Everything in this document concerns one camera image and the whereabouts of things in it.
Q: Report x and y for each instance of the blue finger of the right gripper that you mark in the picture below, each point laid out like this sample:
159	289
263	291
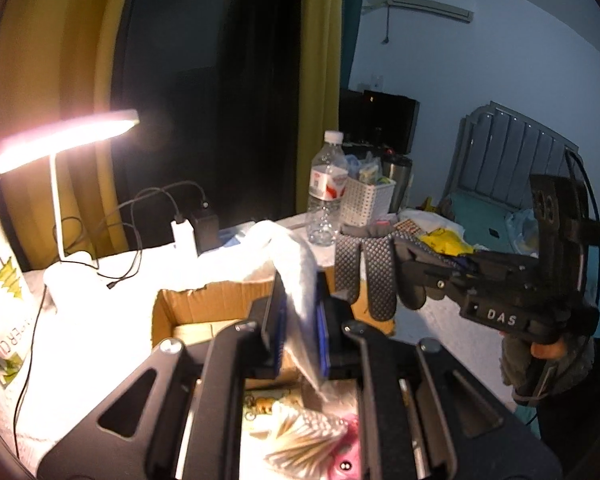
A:
417	267

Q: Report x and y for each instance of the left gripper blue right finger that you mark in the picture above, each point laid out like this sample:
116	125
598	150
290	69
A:
338	353

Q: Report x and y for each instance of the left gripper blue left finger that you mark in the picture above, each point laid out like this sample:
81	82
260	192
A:
270	314

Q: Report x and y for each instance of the grey dotted gloves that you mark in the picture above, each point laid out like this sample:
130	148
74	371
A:
366	253

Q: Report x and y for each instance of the white towel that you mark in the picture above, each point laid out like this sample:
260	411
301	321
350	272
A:
267	249

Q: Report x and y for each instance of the cartoon tissue packet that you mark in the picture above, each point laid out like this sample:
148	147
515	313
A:
259	402

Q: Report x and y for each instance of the pink plush toy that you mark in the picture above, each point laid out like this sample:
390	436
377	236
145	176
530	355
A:
346	462

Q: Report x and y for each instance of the cotton swab bag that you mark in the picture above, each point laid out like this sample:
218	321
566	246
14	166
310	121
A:
300	442

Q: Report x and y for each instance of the right hand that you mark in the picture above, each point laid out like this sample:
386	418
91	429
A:
521	350

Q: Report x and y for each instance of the yellow plastic bag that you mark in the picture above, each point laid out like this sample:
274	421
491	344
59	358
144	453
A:
447	242

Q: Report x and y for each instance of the checkered card packet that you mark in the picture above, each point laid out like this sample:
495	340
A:
410	227

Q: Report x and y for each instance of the cardboard box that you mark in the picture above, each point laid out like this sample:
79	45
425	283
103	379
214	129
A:
221	302

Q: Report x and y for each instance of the white perforated basket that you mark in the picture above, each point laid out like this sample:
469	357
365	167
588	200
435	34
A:
364	203

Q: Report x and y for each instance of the black power adapter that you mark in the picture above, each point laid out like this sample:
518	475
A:
206	229

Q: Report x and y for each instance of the steel thermos cup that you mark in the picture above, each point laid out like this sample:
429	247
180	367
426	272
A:
398	168

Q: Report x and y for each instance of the white phone charger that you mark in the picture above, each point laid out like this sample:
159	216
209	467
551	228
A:
184	237

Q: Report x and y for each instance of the clear water bottle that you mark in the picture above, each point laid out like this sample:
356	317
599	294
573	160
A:
327	181

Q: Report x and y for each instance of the black monitor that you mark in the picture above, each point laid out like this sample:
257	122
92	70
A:
377	120

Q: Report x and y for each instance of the white tablecloth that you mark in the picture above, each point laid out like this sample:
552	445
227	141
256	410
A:
89	338

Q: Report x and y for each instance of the yellow curtain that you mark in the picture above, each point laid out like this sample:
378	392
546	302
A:
319	83

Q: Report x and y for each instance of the white paper cup pack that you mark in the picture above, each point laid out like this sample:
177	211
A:
17	310

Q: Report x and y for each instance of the wall air conditioner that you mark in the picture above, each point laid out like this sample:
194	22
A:
434	7

